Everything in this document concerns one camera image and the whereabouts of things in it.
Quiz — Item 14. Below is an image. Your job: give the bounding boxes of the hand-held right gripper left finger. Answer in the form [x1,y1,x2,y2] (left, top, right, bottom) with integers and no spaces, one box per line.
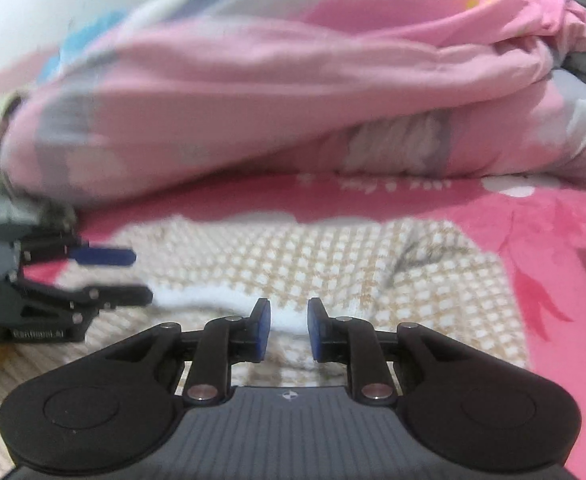
[98,297,274,405]

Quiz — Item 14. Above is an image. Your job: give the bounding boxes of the pink flower print blanket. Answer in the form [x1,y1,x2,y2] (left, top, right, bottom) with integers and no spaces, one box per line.
[23,172,586,480]

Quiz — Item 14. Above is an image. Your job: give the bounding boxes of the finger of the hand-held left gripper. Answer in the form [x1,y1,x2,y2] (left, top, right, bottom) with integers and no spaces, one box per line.
[8,280,154,330]
[20,240,138,267]

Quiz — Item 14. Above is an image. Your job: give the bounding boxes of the pink floral quilt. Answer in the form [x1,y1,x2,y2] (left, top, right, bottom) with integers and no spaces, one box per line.
[0,0,586,207]

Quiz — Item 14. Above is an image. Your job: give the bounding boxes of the teal blue quilt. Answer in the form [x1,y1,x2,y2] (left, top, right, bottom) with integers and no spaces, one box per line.
[37,9,130,87]

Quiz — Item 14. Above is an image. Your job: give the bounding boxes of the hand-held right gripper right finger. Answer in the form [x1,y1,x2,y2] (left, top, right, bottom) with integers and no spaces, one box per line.
[307,297,478,405]

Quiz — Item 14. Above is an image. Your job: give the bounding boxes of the beige white checked knit sweater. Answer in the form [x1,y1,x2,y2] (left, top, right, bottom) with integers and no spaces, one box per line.
[0,214,532,480]

